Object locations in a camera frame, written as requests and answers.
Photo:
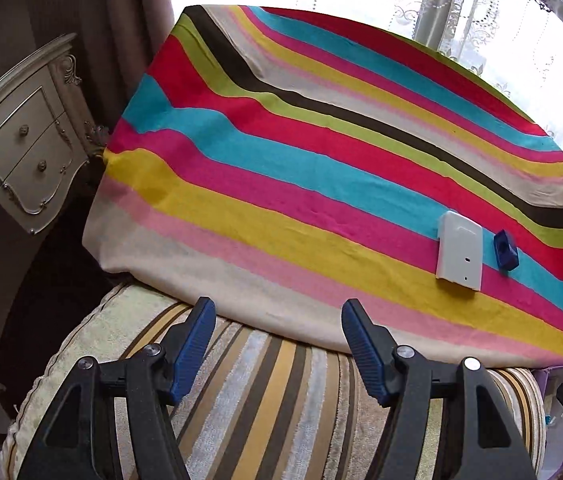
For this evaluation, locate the small blue box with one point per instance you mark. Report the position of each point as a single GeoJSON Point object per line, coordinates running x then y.
{"type": "Point", "coordinates": [505, 252]}

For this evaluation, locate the ornate white nightstand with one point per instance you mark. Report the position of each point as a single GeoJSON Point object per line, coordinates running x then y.
{"type": "Point", "coordinates": [21, 150]}

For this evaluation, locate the purple-edged white cardboard box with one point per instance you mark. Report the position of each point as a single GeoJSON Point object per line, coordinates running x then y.
{"type": "Point", "coordinates": [551, 385]}

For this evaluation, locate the flat white box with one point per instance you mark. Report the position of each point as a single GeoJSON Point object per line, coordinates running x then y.
{"type": "Point", "coordinates": [459, 250]}

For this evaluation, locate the heavy drape curtain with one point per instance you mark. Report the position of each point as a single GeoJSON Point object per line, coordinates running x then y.
{"type": "Point", "coordinates": [126, 35]}

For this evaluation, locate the rainbow striped blanket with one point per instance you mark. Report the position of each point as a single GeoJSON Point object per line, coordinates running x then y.
{"type": "Point", "coordinates": [311, 185]}

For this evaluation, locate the white window frame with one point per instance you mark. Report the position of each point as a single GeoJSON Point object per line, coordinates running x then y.
{"type": "Point", "coordinates": [436, 5]}

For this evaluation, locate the beige striped cushion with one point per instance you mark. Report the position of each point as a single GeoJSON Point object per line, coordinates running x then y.
{"type": "Point", "coordinates": [271, 400]}

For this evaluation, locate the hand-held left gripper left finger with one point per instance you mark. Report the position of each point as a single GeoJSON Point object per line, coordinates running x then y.
{"type": "Point", "coordinates": [191, 350]}

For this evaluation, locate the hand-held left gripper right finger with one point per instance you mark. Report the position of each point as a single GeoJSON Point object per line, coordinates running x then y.
{"type": "Point", "coordinates": [366, 355]}

